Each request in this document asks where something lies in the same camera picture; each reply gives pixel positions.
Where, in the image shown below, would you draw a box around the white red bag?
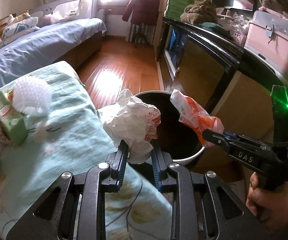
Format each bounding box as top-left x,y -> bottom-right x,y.
98,89 -> 161,164

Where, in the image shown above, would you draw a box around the grey bed guard rail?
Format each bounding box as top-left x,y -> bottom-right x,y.
29,0 -> 94,18

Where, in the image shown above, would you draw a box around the black tv cabinet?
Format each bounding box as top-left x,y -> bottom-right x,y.
156,16 -> 288,140

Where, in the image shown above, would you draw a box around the pink storage box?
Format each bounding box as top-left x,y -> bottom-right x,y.
244,10 -> 288,79

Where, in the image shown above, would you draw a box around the green carton box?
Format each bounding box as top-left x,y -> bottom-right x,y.
0,91 -> 28,146

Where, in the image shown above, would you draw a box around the pink plush toy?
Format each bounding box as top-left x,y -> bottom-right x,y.
38,11 -> 65,28

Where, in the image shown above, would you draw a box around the brown plush toy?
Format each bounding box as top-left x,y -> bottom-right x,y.
180,0 -> 217,25

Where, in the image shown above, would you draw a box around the white foam fruit net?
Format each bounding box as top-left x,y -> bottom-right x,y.
12,76 -> 53,117

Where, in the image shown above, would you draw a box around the white plush toys on headboard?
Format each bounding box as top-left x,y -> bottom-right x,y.
7,11 -> 30,26

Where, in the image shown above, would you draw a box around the blue white patterned pillow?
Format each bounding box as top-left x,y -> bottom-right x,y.
1,17 -> 40,41

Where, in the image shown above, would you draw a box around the dark coat on rack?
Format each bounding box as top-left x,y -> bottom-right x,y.
122,0 -> 160,25

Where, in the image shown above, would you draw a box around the orange white plastic bag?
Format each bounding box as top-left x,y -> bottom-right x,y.
170,89 -> 224,148

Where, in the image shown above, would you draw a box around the person's right hand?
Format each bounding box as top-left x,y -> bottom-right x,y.
245,172 -> 288,232

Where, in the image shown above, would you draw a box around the teal floral bed cover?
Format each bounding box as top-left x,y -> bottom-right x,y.
0,61 -> 172,239

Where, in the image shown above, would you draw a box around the large bed blue sheet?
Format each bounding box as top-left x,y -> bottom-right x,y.
0,18 -> 106,88

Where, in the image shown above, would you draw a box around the stack of green boxes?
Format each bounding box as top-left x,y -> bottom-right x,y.
164,0 -> 194,21

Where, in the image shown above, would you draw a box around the round black white trash bin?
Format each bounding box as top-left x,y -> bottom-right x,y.
135,90 -> 204,168

